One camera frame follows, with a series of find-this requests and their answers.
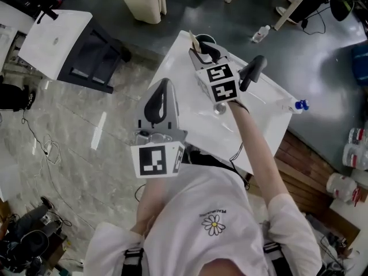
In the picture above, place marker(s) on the metal basin drain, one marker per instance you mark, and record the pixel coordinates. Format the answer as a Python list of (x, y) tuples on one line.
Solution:
[(220, 108)]

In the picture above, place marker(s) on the person's right forearm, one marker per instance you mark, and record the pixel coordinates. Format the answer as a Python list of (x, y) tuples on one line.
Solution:
[(258, 154)]

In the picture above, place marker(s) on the beige plastic bin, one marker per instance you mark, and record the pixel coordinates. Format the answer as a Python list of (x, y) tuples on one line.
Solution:
[(143, 1)]

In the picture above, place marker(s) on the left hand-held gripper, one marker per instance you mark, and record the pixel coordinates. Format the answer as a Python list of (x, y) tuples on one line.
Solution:
[(156, 161)]

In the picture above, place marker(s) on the white t-shirt with daisy print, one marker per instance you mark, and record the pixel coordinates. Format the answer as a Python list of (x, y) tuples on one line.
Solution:
[(201, 206)]

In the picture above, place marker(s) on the white table with black frame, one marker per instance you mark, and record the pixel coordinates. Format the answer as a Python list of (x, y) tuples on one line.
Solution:
[(54, 42)]

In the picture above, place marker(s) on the large water bottle red label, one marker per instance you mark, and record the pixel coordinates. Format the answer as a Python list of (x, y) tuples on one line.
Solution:
[(342, 187), (355, 157), (358, 137)]

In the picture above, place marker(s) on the black bag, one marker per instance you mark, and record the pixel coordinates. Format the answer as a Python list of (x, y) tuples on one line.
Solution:
[(13, 96)]

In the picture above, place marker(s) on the dark green cup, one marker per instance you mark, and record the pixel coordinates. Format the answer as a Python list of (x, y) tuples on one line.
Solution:
[(210, 37)]

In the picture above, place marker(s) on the brown wooden cabinet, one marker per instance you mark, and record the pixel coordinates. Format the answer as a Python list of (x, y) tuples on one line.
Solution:
[(304, 177)]

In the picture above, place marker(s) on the light wooden table frame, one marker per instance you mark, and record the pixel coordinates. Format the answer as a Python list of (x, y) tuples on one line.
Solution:
[(291, 6)]

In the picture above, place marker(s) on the clear plastic bottle on floor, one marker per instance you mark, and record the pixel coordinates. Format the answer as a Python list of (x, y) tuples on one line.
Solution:
[(261, 34)]

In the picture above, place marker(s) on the black faucet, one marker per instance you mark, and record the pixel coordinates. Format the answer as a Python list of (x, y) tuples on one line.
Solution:
[(252, 70)]

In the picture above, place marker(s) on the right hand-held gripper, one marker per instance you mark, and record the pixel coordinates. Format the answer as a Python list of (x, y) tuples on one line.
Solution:
[(222, 92)]

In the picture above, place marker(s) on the white tube with blue cap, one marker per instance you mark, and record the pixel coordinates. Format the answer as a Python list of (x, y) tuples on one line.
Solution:
[(299, 105)]

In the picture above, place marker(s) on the person's left forearm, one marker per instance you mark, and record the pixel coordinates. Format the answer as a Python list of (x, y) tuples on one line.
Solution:
[(151, 203)]

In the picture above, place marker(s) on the blue container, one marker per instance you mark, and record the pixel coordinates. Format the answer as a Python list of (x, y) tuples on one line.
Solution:
[(361, 65)]

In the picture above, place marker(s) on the white washbasin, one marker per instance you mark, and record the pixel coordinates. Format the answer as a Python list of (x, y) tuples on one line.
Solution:
[(184, 102)]

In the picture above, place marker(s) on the pile of black equipment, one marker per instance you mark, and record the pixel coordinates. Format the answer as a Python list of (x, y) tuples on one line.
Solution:
[(27, 240)]

